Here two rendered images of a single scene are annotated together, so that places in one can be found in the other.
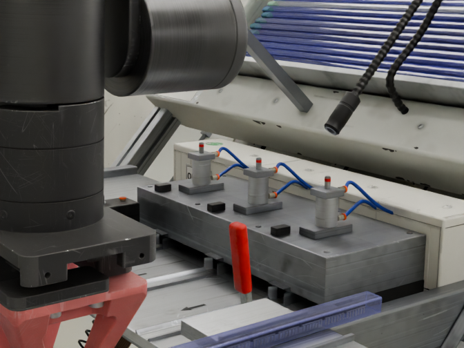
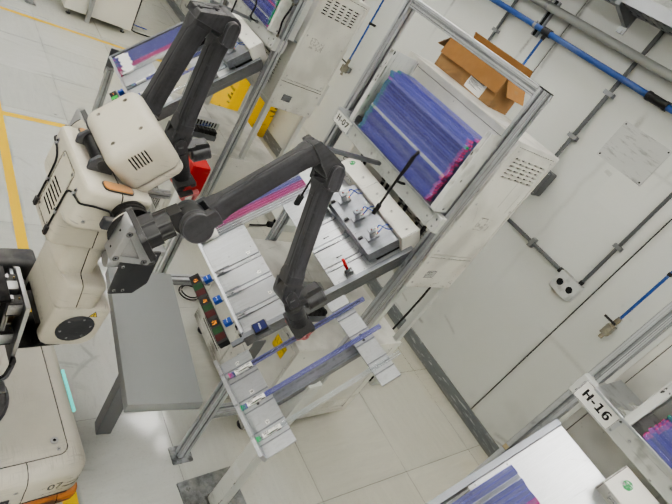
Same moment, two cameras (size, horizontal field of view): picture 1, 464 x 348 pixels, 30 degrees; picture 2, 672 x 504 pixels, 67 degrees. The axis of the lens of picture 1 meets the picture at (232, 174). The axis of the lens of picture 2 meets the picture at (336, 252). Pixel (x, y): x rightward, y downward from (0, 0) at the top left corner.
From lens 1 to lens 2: 1.37 m
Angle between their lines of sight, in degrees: 43
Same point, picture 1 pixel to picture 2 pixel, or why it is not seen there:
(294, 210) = (368, 220)
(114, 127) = (326, 53)
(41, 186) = (298, 326)
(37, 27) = (294, 316)
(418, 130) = (406, 194)
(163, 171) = not seen: outside the picture
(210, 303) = (343, 254)
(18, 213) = (295, 327)
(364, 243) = (380, 245)
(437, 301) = (399, 257)
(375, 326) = (380, 268)
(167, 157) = not seen: outside the picture
